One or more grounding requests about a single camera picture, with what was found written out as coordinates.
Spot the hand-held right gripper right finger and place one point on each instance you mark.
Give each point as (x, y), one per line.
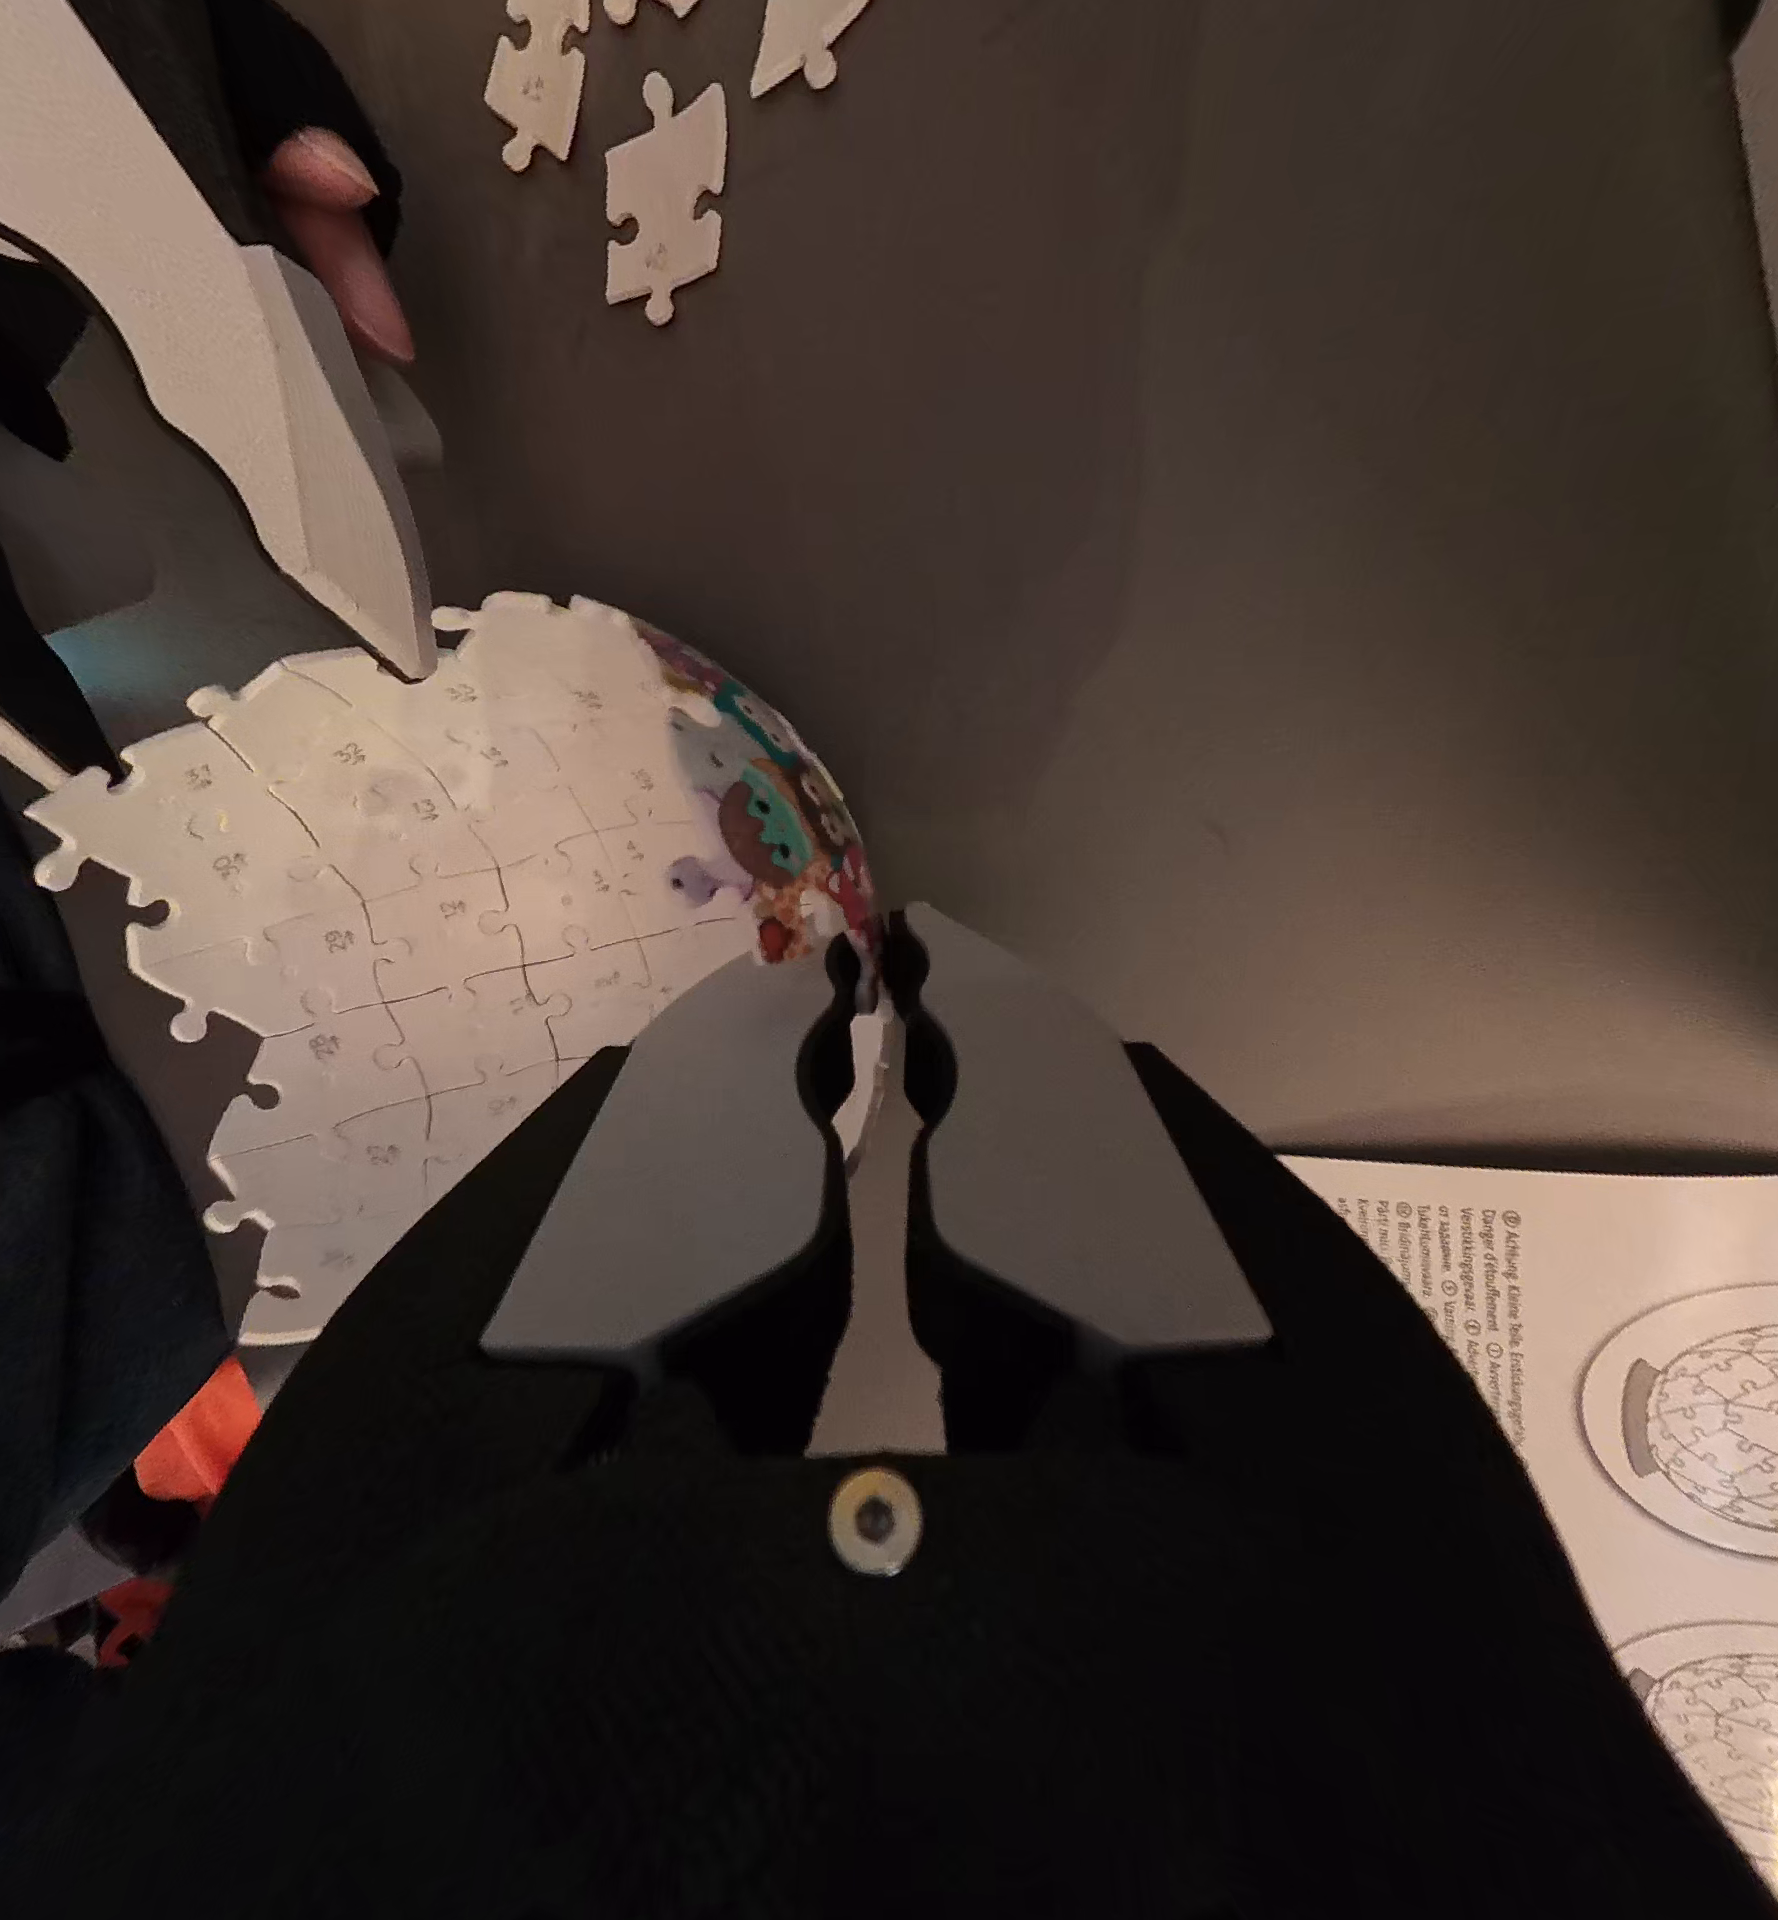
(1082, 1185)

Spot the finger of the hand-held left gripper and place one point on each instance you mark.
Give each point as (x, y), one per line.
(124, 227)
(4, 615)

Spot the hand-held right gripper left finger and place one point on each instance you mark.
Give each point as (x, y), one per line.
(678, 1200)

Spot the partly built puzzle ball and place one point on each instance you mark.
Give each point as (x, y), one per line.
(426, 930)

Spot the pile of white puzzle pieces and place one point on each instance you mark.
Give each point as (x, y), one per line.
(664, 195)

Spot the person's left hand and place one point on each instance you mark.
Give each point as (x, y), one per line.
(356, 254)

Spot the white instruction leaflet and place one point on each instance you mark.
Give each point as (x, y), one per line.
(1655, 1350)

